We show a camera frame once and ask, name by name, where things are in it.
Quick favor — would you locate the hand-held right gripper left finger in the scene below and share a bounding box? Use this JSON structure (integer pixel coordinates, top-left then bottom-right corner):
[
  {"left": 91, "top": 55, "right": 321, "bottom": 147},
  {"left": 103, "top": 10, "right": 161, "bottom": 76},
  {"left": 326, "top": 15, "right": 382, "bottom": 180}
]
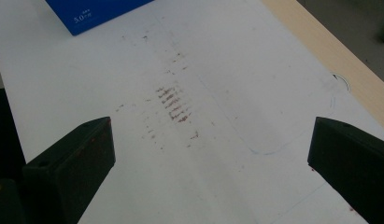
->
[{"left": 21, "top": 116, "right": 117, "bottom": 224}]

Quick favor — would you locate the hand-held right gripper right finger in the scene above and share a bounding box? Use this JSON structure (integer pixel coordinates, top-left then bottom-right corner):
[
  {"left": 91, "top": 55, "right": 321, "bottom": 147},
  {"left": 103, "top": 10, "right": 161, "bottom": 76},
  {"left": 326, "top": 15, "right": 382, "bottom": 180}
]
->
[{"left": 306, "top": 116, "right": 384, "bottom": 224}]

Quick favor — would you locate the blue cardboard box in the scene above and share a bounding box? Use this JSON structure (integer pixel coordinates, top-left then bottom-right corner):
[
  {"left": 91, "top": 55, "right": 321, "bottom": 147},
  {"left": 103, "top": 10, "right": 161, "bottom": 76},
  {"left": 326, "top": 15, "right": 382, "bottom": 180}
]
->
[{"left": 44, "top": 0, "right": 155, "bottom": 36}]

